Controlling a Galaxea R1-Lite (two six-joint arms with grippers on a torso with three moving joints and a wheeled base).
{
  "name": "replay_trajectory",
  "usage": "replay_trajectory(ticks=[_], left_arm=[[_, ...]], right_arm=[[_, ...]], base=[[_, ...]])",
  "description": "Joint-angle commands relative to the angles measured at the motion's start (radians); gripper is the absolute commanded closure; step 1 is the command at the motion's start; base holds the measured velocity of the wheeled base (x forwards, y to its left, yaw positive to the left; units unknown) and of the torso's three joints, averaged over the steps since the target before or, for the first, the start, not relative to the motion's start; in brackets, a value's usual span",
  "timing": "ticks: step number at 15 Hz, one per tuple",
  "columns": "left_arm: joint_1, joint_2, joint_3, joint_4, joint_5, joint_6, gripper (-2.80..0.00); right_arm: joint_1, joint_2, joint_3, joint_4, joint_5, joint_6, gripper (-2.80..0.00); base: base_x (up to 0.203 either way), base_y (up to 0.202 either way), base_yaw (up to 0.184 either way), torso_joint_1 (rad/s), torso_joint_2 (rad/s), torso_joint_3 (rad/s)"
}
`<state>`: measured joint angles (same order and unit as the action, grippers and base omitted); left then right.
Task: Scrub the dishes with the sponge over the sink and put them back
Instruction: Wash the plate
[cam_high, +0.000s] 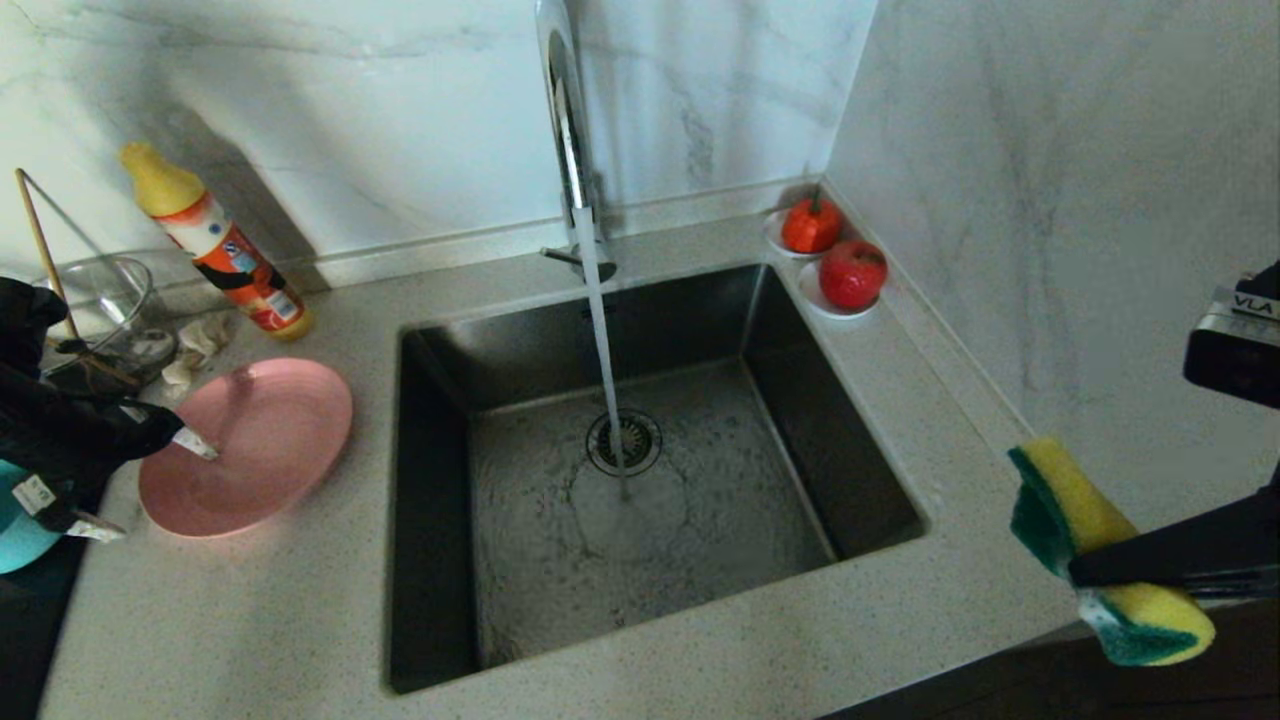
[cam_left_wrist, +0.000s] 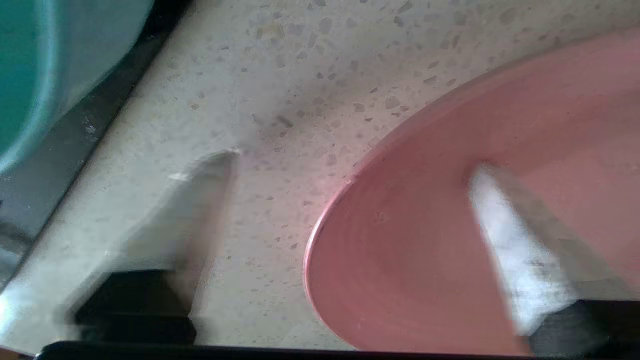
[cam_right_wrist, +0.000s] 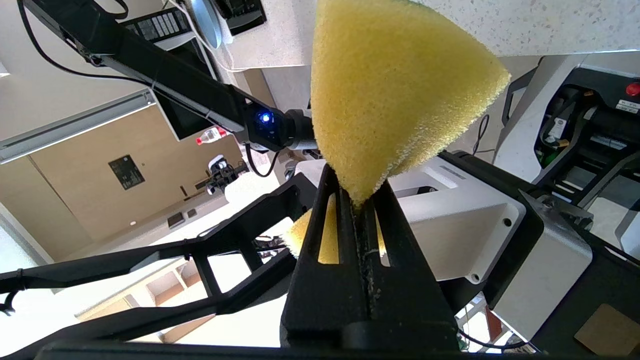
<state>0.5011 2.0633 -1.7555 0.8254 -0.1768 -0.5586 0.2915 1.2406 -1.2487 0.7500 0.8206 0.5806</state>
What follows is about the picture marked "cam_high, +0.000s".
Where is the red apple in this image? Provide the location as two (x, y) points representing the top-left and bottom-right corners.
(820, 238), (890, 311)

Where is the running water stream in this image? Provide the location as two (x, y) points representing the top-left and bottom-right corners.
(575, 205), (638, 501)

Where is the teal bowl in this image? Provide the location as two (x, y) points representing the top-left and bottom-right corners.
(0, 460), (67, 576)

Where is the round metal drain strainer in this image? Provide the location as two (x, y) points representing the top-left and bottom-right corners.
(586, 408), (663, 478)

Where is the yellow sponge green backing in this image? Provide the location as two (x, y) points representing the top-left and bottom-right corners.
(1008, 437), (1217, 668)

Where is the small white dish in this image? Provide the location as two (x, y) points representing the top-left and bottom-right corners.
(799, 262), (881, 321)
(766, 208), (845, 261)

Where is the red tomato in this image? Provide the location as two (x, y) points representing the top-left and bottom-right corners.
(781, 190), (845, 255)

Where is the orange detergent bottle yellow cap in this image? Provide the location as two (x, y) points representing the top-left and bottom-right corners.
(120, 142), (315, 342)

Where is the chrome kitchen faucet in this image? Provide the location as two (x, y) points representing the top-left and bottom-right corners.
(529, 0), (618, 287)

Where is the pink plate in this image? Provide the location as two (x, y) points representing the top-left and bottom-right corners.
(138, 358), (354, 538)

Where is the clear glass jug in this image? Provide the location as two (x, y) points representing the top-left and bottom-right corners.
(40, 257), (179, 388)

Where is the golden utensil handle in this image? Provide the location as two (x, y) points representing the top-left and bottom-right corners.
(60, 345), (142, 390)
(14, 168), (79, 341)

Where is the crumpled beige tissue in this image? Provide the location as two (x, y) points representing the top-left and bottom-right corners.
(160, 312), (233, 396)

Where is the black stove cooktop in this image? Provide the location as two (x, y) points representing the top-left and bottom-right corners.
(0, 560), (96, 720)

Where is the stainless steel sink basin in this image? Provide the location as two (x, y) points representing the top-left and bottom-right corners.
(385, 262), (931, 696)

